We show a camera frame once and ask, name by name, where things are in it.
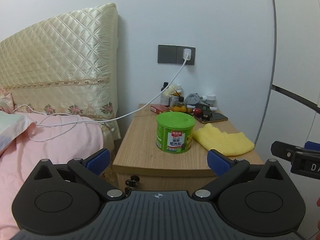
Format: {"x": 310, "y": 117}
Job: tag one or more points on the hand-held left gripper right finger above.
{"x": 219, "y": 162}

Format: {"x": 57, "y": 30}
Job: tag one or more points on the pale green pillow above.
{"x": 12, "y": 127}

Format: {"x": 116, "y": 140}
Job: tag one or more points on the grey crumpled cloth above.
{"x": 193, "y": 98}

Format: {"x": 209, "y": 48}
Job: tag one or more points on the pink bed sheet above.
{"x": 55, "y": 145}

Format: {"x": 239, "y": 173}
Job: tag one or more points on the green lidded can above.
{"x": 175, "y": 132}

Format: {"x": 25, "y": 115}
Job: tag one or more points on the black drawer key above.
{"x": 132, "y": 181}

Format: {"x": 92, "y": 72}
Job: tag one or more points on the dark smartphone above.
{"x": 218, "y": 117}

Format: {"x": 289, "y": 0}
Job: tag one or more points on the white charger plug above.
{"x": 186, "y": 54}

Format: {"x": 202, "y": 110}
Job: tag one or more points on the yellow cleaning cloth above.
{"x": 225, "y": 140}

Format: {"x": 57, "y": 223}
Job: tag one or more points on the red flat box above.
{"x": 160, "y": 108}

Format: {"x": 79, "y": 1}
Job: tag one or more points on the beige quilted headboard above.
{"x": 57, "y": 62}

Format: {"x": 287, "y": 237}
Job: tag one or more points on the white artificial flowers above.
{"x": 172, "y": 90}

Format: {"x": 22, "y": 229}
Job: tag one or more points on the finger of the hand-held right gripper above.
{"x": 282, "y": 150}

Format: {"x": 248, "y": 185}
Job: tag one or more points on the orange gourd ornament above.
{"x": 180, "y": 109}

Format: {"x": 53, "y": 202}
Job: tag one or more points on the beige lace bed skirt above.
{"x": 110, "y": 132}

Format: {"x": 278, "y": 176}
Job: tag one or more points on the floral pink pillow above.
{"x": 5, "y": 100}

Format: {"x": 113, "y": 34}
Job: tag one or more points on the brown bottle with white label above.
{"x": 164, "y": 97}

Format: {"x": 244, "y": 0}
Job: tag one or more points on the white wardrobe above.
{"x": 295, "y": 55}

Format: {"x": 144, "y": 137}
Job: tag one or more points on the white round device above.
{"x": 209, "y": 99}

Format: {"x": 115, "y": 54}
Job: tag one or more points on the red ball charm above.
{"x": 197, "y": 111}

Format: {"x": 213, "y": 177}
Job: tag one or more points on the person's right hand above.
{"x": 318, "y": 202}

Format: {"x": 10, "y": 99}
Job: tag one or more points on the wooden nightstand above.
{"x": 140, "y": 150}

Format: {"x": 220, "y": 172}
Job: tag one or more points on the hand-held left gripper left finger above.
{"x": 98, "y": 161}

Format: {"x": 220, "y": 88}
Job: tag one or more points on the grey wall socket panel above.
{"x": 168, "y": 53}

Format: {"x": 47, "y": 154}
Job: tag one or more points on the white medicine bottle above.
{"x": 175, "y": 100}

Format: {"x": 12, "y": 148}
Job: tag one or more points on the small bottle with black cap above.
{"x": 181, "y": 101}

